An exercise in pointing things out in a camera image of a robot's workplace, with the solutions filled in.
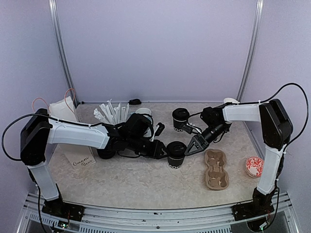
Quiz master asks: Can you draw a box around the bundle of white wrapped straws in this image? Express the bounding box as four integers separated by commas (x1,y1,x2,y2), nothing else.
93,100,130,125

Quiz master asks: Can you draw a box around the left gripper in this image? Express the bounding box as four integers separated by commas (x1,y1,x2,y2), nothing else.
127,135,170,160

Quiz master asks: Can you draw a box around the brown cardboard cup carrier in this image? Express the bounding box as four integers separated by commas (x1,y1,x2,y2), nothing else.
205,149,229,191

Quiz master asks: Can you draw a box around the right aluminium post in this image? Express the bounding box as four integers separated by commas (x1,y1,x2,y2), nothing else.
237,0,264,101

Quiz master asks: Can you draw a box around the stray black lid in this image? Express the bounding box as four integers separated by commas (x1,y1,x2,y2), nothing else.
128,99,142,105

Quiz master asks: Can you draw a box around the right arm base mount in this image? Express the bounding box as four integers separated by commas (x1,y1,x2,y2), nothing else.
232,187,277,221

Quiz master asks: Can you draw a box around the red patterned white bowl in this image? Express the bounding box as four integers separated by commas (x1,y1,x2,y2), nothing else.
245,156,264,178

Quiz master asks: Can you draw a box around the light blue ceramic mug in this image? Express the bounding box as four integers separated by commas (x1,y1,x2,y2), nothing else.
135,108,152,117

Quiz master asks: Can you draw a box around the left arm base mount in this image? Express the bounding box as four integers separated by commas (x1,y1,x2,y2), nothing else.
42,195,85,222

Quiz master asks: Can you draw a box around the stack of paper cups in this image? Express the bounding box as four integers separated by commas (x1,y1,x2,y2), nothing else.
223,98,240,104

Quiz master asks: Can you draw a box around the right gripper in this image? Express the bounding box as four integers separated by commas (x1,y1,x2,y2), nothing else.
185,122,227,156

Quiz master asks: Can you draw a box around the stack of black lids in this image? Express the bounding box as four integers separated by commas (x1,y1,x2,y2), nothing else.
96,149,117,160

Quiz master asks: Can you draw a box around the black paper coffee cup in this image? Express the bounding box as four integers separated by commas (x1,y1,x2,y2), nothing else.
173,118,187,132

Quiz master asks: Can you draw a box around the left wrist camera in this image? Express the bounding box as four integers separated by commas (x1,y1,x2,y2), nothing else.
150,122,165,142

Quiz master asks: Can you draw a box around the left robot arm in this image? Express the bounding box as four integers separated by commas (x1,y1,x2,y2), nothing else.
20,109,169,216

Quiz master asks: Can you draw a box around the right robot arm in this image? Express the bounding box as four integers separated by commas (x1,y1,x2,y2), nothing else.
185,99,293,216

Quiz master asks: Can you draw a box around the white paper bag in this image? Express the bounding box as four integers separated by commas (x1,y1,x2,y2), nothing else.
32,88,98,171

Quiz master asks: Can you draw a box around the black plastic cup lid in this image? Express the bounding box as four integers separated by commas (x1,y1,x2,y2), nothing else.
172,108,190,121

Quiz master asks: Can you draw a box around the left aluminium post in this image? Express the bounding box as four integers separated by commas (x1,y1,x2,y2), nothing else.
48,0,80,105

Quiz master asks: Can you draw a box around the aluminium post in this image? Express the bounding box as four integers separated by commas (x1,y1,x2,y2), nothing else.
237,0,264,101
48,0,80,105

